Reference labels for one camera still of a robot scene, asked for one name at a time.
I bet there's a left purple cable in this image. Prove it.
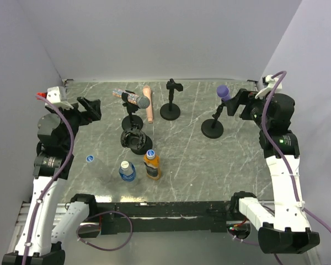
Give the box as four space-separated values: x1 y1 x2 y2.
21 95 74 265

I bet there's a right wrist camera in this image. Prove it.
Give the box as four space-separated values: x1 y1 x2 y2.
254 75 279 99

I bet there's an empty clip stand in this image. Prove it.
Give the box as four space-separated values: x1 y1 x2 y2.
160 78 184 121

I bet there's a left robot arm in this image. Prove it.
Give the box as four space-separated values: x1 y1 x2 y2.
2 96 102 264

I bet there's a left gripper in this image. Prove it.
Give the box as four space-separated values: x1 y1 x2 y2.
46 96 100 150

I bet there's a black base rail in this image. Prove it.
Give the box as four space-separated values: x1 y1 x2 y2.
65 200 263 236

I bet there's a purple microphone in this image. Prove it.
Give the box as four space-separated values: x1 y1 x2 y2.
216 84 231 102

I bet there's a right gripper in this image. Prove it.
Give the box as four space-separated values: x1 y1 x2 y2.
225 88 272 130

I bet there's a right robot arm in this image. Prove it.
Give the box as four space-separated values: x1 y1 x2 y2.
225 89 320 254

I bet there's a white water bottle cap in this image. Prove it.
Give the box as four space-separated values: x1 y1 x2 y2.
120 161 130 170

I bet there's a clear empty bottle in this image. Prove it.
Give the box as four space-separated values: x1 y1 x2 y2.
87 156 111 184

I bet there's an orange bottle cap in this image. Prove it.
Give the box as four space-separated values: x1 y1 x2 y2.
146 150 156 159

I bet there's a shock mount stand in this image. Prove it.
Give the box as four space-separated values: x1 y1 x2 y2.
120 125 153 155

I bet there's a blue label water bottle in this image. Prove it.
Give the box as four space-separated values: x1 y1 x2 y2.
119 162 136 182

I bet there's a glitter microphone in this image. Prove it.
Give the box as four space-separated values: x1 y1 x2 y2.
112 88 151 109

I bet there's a purple microphone stand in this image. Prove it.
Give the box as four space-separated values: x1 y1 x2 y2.
201 101 225 139

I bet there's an orange juice bottle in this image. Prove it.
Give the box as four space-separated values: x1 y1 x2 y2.
143 152 161 181

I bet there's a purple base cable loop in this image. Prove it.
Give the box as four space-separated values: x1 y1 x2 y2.
76 210 134 252

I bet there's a blue clear bottle cap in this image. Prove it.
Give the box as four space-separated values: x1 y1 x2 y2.
86 155 94 163

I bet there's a glitter microphone stand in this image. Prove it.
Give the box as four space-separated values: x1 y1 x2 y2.
121 91 143 130

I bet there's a pink microphone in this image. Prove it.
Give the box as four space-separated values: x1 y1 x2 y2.
142 84 154 124

